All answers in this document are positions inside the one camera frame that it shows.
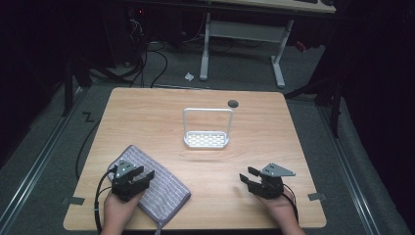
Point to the person's left hand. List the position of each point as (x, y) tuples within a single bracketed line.
[(119, 209)]

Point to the metal floor rail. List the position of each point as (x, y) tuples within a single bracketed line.
[(350, 176), (36, 166)]

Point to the white metal frame desk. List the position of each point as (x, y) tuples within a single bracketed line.
[(248, 31)]

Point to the white crumpled paper scrap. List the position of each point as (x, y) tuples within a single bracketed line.
[(189, 76)]

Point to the person's right hand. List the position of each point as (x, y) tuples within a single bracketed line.
[(280, 209)]

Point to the black round table grommet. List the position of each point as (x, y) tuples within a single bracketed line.
[(232, 103)]

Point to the grey striped cloth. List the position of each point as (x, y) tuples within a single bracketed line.
[(164, 191)]

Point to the black zigzag floor tape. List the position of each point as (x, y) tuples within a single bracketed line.
[(87, 116)]

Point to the black metal stand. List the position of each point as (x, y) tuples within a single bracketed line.
[(68, 88), (335, 107)]

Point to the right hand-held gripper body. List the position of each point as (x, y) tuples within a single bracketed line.
[(270, 186)]

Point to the white plastic rack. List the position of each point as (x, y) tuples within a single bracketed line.
[(206, 138)]

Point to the grey tape strip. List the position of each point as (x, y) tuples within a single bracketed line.
[(316, 196), (74, 200)]

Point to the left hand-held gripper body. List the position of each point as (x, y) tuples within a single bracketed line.
[(122, 187)]

